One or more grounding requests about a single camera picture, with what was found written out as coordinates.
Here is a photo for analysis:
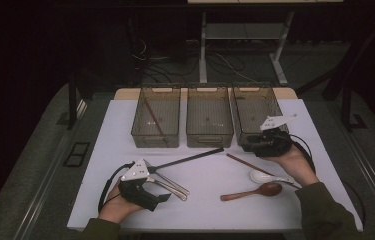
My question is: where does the white ceramic spoon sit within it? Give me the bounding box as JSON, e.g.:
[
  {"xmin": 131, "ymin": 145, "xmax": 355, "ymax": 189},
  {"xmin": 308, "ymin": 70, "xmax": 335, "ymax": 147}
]
[{"xmin": 249, "ymin": 169, "xmax": 295, "ymax": 185}]

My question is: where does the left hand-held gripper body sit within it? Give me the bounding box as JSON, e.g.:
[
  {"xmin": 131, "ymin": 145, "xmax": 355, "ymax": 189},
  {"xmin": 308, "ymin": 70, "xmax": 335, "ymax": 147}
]
[{"xmin": 118, "ymin": 158, "xmax": 159, "ymax": 212}]

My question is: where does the white metal desk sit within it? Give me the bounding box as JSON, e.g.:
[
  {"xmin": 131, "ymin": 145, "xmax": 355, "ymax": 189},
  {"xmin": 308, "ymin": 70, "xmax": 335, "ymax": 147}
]
[{"xmin": 186, "ymin": 0, "xmax": 345, "ymax": 87}]

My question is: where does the person's right hand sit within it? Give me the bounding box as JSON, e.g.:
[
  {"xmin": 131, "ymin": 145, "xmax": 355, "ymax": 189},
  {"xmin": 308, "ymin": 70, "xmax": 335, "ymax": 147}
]
[{"xmin": 264, "ymin": 144, "xmax": 320, "ymax": 188}]

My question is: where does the brown wooden spoon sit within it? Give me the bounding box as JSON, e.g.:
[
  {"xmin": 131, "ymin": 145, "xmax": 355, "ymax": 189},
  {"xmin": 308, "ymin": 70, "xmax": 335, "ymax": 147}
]
[{"xmin": 220, "ymin": 182, "xmax": 284, "ymax": 202}]

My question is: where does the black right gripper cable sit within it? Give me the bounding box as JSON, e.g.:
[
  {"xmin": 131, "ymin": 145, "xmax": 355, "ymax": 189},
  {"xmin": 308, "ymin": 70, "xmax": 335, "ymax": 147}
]
[{"xmin": 289, "ymin": 133, "xmax": 317, "ymax": 175}]

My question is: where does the black metal stand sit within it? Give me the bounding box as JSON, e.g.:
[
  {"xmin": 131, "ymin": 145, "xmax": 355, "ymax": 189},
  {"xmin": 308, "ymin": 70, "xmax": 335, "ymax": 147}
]
[
  {"xmin": 67, "ymin": 69, "xmax": 91, "ymax": 131},
  {"xmin": 321, "ymin": 13, "xmax": 369, "ymax": 133}
]

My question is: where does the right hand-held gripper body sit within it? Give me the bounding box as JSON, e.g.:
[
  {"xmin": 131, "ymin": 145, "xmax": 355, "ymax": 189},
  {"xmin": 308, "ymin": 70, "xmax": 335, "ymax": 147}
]
[{"xmin": 255, "ymin": 113, "xmax": 300, "ymax": 158}]

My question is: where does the person's left hand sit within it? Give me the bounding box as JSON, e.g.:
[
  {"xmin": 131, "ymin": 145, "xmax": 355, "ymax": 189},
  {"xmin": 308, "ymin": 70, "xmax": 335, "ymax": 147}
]
[{"xmin": 98, "ymin": 181, "xmax": 145, "ymax": 225}]

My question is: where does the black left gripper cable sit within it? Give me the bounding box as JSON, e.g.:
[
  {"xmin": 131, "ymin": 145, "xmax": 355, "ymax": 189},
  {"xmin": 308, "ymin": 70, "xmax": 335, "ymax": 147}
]
[{"xmin": 97, "ymin": 161, "xmax": 137, "ymax": 213}]

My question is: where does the brown wooden chopstick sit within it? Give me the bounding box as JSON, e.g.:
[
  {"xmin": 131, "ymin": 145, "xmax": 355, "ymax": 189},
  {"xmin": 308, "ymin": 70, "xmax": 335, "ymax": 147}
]
[
  {"xmin": 225, "ymin": 152, "xmax": 302, "ymax": 190},
  {"xmin": 143, "ymin": 97, "xmax": 169, "ymax": 143}
]

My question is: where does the black cable loop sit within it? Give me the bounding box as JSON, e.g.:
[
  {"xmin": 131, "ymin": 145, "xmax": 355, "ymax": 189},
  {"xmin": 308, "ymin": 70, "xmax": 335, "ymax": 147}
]
[{"xmin": 341, "ymin": 179, "xmax": 367, "ymax": 231}]

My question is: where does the black rectangular floor frame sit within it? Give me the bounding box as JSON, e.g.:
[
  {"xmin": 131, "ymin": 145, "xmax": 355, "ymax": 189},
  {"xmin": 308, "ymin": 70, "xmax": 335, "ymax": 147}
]
[{"xmin": 62, "ymin": 141, "xmax": 92, "ymax": 168}]

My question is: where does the steel fork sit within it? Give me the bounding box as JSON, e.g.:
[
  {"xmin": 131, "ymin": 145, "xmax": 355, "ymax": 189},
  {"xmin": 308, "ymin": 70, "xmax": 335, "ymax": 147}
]
[{"xmin": 142, "ymin": 159, "xmax": 191, "ymax": 196}]

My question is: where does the white table cover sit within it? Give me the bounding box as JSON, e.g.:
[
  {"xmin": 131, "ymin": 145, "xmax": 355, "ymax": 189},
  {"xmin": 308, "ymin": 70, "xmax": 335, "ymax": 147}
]
[{"xmin": 66, "ymin": 98, "xmax": 364, "ymax": 233}]

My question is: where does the transparent grey plastic bin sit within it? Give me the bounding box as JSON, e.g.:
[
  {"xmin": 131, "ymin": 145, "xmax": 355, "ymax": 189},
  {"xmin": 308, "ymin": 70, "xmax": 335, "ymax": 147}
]
[
  {"xmin": 186, "ymin": 83, "xmax": 235, "ymax": 149},
  {"xmin": 130, "ymin": 83, "xmax": 182, "ymax": 149},
  {"xmin": 229, "ymin": 82, "xmax": 290, "ymax": 148}
]

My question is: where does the steel table knife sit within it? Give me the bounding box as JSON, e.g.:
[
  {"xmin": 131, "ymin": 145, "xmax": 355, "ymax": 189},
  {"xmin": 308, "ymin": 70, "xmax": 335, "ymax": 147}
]
[{"xmin": 146, "ymin": 177, "xmax": 188, "ymax": 202}]

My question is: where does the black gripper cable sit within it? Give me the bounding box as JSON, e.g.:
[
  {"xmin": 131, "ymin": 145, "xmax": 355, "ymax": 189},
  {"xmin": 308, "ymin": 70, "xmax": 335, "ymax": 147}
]
[
  {"xmin": 97, "ymin": 161, "xmax": 137, "ymax": 213},
  {"xmin": 289, "ymin": 133, "xmax": 317, "ymax": 175}
]

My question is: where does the tangle of dark floor cables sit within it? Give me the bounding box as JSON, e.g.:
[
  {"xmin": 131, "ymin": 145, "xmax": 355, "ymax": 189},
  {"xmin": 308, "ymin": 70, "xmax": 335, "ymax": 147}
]
[{"xmin": 129, "ymin": 36, "xmax": 259, "ymax": 85}]

